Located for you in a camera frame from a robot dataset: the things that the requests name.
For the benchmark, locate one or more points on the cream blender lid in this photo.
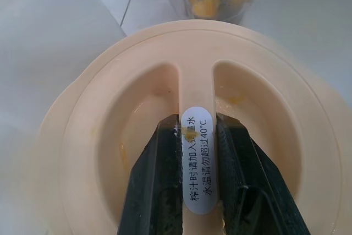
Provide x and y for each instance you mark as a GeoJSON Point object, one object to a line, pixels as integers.
{"type": "Point", "coordinates": [247, 81]}

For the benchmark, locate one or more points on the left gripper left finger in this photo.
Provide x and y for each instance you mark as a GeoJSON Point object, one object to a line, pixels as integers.
{"type": "Point", "coordinates": [154, 180]}

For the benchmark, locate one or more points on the yellow mango chunk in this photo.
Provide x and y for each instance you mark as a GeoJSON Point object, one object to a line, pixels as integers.
{"type": "Point", "coordinates": [209, 1]}

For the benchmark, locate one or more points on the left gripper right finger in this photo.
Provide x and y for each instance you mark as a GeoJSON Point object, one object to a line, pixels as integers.
{"type": "Point", "coordinates": [247, 191]}

